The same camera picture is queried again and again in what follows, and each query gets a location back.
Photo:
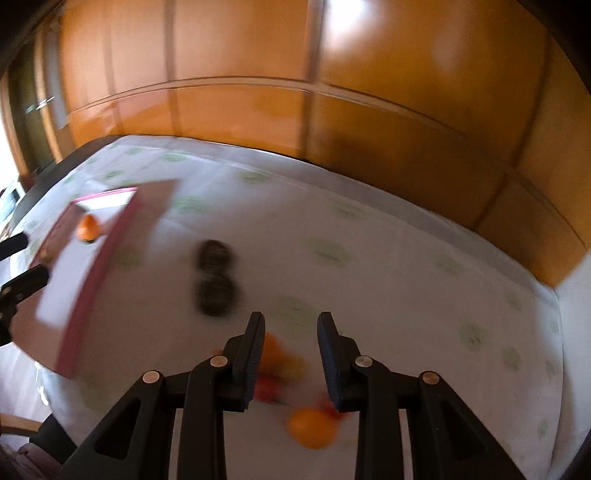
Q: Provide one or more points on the dark table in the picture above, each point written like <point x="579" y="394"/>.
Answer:
<point x="46" y="177"/>

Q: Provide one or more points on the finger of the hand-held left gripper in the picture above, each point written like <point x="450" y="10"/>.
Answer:
<point x="14" y="244"/>
<point x="27" y="282"/>

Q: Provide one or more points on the red persimmon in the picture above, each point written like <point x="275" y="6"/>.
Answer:
<point x="333" y="408"/>

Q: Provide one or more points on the dark water chestnut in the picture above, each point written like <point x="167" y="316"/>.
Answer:
<point x="215" y="294"/>
<point x="212" y="254"/>

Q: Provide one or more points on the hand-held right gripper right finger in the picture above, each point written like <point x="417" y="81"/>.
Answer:
<point x="328" y="364"/>

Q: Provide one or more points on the wooden chair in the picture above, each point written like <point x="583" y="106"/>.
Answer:
<point x="27" y="429"/>

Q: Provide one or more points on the wooden door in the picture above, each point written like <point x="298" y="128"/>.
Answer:
<point x="27" y="115"/>

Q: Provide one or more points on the white green printed tablecloth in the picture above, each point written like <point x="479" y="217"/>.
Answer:
<point x="392" y="286"/>

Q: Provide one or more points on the small orange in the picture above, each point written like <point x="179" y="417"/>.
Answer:
<point x="271" y="349"/>

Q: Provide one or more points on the orange with stem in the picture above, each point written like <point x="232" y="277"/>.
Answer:
<point x="311" y="427"/>

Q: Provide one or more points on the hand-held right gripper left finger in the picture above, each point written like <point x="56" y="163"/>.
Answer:
<point x="251" y="364"/>

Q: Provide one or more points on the pink shallow box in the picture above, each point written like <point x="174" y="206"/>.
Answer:
<point x="69" y="286"/>

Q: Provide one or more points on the orange with green leaf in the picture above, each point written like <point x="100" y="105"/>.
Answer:
<point x="87" y="228"/>

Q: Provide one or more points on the wooden wardrobe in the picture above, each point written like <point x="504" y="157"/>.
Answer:
<point x="277" y="55"/>

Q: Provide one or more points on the red tomato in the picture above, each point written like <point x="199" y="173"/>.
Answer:
<point x="268" y="388"/>

